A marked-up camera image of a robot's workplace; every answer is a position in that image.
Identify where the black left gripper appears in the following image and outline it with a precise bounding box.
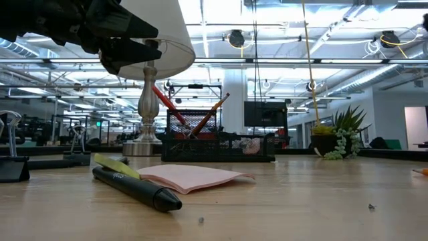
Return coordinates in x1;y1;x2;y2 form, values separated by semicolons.
19;0;163;75

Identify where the orange pen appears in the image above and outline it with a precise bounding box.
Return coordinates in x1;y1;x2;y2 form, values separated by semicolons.
191;92;231;139

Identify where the small green sticky note pad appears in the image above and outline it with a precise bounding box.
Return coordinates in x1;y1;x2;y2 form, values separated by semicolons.
93;153;141;180

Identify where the black binder clip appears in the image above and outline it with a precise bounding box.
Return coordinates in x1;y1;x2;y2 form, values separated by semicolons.
63;125;92;167
0;110;30;183

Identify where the pink sticky note pad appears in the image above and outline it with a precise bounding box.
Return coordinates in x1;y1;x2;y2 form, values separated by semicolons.
136;163;255;195

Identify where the black mesh desk organizer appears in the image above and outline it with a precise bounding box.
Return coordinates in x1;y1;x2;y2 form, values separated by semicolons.
161;109;276;163

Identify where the white shade silver table lamp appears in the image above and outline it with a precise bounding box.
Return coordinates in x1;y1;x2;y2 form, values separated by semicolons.
116;0;197;157

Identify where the potted succulent plant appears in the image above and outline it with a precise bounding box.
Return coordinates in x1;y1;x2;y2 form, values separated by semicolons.
310;105;372;161

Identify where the black background rig frame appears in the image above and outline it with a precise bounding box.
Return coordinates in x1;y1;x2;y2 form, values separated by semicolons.
168;83;223;113

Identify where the black ceiling cable reel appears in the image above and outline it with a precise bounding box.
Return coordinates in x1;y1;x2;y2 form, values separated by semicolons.
228;29;246;48
381;30;401;50

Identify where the black hanging cable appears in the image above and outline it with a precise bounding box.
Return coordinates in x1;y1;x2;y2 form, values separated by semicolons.
251;0;262;102

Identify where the yellow hanging cable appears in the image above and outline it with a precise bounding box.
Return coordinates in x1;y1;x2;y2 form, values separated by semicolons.
302;0;321;125

